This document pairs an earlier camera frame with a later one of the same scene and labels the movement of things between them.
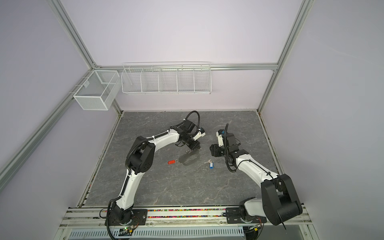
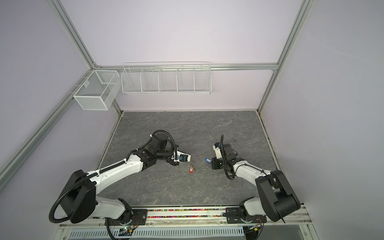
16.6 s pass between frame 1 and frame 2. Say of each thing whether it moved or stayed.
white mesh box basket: stayed
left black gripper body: moved
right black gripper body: moved
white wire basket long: stayed
